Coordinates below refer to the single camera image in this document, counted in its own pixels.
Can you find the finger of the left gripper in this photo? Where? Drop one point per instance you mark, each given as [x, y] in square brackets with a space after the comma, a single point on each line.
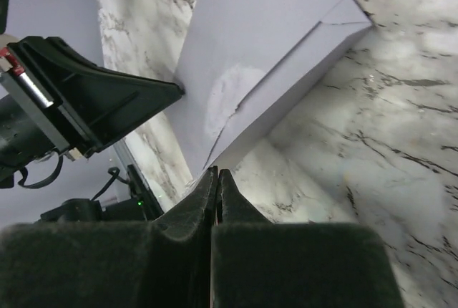
[92, 107]

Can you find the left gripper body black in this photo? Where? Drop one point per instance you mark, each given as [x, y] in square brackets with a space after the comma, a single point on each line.
[42, 112]

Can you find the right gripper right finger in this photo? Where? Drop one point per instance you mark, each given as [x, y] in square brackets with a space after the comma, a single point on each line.
[257, 263]

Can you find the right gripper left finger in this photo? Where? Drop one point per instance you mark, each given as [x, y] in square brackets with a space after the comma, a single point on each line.
[160, 263]

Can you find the grey envelope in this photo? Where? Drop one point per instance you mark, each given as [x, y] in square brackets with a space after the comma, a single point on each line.
[246, 63]

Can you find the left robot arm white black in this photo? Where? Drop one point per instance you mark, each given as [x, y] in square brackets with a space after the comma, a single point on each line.
[35, 174]

